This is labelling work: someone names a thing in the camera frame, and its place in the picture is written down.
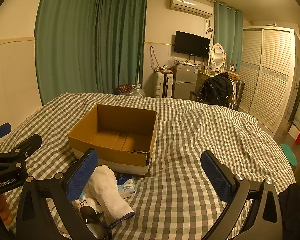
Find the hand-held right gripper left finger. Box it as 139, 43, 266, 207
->
15, 148, 108, 240

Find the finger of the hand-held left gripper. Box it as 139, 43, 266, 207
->
0, 134, 42, 174
0, 123, 12, 143

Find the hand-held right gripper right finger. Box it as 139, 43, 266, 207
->
200, 150, 284, 240

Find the white sock blue trim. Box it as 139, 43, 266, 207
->
88, 164, 135, 227

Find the blue white tissue pack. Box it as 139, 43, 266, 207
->
115, 174, 137, 199

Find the cardboard box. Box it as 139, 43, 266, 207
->
67, 104, 157, 176

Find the person's left hand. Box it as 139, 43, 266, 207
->
0, 194, 15, 226

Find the white face print sock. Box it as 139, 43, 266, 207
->
74, 191, 103, 215

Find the black rounded object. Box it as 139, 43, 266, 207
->
79, 205, 113, 240

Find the grey white checked blanket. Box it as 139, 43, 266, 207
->
0, 92, 297, 240

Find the teal oval board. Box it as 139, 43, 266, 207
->
280, 144, 298, 167

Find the dark cloth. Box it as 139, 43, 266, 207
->
279, 183, 300, 240

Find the black jacket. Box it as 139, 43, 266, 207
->
196, 72, 237, 107

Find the patterned brown bag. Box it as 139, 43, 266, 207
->
116, 84, 133, 96

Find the grey small fridge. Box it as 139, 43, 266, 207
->
172, 64, 200, 99

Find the clear water jug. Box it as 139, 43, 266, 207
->
130, 84, 145, 97

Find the white dressing table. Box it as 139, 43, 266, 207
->
199, 69, 240, 85

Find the white suitcase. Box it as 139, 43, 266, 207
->
154, 70, 174, 98

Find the white louvred wardrobe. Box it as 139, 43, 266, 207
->
239, 26, 297, 134

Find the wide green curtain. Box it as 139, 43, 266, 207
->
34, 0, 148, 105

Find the white oval mirror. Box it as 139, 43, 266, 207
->
210, 43, 227, 70

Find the clear plastic bag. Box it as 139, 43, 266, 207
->
165, 56, 178, 68

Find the narrow green curtain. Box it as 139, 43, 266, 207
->
214, 1, 243, 73

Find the white air conditioner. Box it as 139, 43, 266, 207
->
169, 0, 214, 18

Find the wall cable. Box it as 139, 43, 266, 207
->
150, 45, 159, 70

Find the black wall television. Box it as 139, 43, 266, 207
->
174, 31, 211, 58

